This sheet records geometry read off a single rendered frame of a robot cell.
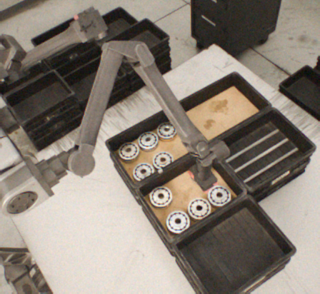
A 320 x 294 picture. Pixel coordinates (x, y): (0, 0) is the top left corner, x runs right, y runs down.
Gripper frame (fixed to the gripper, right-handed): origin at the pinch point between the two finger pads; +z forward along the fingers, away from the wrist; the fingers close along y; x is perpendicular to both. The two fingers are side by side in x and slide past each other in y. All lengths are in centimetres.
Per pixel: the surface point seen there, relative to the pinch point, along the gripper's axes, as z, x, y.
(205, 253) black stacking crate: 24.0, 9.3, -17.1
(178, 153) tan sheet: 23.6, -8.8, 30.7
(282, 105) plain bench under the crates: 34, -79, 31
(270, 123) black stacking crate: 22, -57, 19
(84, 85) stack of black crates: 70, 1, 144
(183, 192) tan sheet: 23.8, 1.3, 11.7
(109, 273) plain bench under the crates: 38, 47, 2
